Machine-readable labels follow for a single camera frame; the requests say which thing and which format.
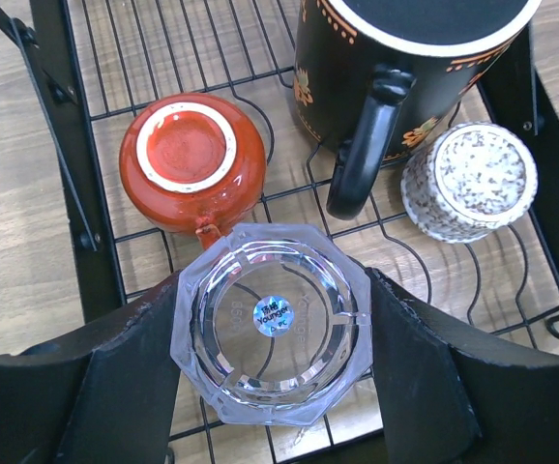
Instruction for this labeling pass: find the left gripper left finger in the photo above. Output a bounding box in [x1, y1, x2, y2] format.
[0, 275, 180, 463]

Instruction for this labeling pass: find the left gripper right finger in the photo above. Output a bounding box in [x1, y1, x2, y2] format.
[367, 268, 559, 463]

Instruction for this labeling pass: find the clear glass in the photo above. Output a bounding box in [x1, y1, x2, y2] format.
[170, 223, 373, 426]

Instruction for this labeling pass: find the black wire dish rack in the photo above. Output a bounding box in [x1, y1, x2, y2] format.
[0, 0, 559, 464]

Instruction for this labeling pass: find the black skull pattern mug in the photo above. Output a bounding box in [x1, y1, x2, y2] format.
[293, 0, 539, 220]

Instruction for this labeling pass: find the short clear glass tumbler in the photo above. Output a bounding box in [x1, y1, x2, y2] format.
[400, 122, 539, 244]

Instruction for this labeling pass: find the small orange black cup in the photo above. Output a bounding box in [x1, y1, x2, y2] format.
[119, 93, 267, 248]

